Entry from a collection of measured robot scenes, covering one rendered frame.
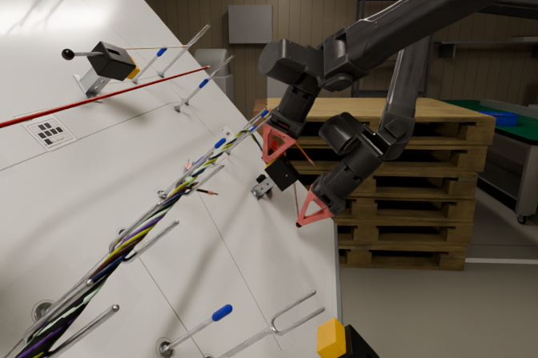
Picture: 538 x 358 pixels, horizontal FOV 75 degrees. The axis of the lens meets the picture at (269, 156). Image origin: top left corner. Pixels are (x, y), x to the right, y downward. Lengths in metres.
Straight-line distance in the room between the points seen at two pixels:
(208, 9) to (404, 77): 6.22
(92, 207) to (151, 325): 0.13
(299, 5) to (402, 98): 6.06
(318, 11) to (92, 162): 6.42
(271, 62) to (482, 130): 1.90
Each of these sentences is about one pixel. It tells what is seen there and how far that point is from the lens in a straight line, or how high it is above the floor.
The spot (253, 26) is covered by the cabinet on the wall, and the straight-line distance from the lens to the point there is 6.45.
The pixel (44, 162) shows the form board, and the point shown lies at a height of 1.23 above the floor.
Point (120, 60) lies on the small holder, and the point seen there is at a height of 1.33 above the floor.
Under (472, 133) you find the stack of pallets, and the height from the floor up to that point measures 0.89.
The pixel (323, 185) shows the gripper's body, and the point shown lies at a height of 1.10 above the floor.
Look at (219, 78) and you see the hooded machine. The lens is 5.72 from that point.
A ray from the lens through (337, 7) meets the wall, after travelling 6.80.
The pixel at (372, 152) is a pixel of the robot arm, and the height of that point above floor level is 1.17.
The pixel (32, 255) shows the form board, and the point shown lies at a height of 1.18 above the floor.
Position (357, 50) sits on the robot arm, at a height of 1.34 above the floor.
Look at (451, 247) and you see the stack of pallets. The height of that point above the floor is 0.16.
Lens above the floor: 1.34
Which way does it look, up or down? 16 degrees down
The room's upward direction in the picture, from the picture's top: straight up
